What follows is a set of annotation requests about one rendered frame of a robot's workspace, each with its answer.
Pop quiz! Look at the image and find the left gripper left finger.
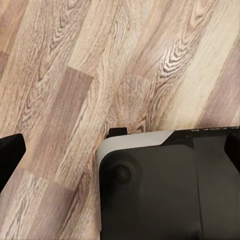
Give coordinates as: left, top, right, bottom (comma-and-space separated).
0, 133, 26, 194

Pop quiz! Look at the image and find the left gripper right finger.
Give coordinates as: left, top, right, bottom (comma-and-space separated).
224, 133, 240, 173

